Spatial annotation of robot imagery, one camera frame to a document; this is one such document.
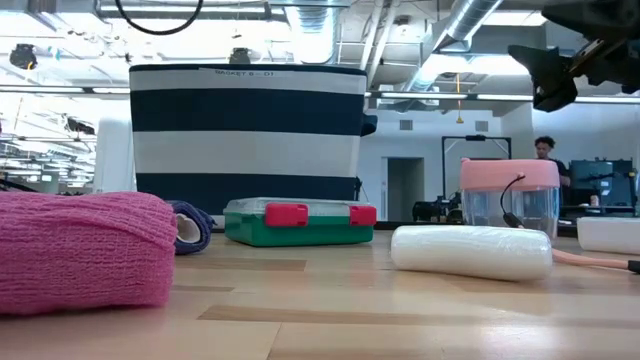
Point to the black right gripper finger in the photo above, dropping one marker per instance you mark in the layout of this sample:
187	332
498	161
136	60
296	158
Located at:
600	17
547	75

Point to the blue white weekly pill organizer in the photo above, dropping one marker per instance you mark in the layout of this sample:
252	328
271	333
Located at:
610	235

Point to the white gauze roll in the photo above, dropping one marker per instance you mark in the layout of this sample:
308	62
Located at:
470	252

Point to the blue bandage roll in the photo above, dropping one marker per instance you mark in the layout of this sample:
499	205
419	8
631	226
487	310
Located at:
197	220

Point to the pink bandage roll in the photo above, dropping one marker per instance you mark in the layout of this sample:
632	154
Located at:
80	250

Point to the navy white striped fabric basket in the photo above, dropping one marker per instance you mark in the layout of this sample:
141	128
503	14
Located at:
245	150

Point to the person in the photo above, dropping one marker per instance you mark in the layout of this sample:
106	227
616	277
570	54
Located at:
544	147

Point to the yellow hanging pendant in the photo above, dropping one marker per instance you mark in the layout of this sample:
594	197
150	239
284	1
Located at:
459	119

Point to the pink round lid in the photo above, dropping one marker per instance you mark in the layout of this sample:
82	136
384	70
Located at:
510	175

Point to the dark computer monitor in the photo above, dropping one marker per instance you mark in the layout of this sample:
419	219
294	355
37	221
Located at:
600	182

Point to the black background robot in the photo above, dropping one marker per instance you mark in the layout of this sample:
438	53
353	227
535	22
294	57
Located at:
440	210

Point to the green first aid box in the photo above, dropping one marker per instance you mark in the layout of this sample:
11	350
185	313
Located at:
300	235

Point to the black metal stand frame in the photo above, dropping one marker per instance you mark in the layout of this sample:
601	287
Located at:
475	137

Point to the black aluminium table frame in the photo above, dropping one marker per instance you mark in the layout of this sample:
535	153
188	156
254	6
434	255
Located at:
420	226

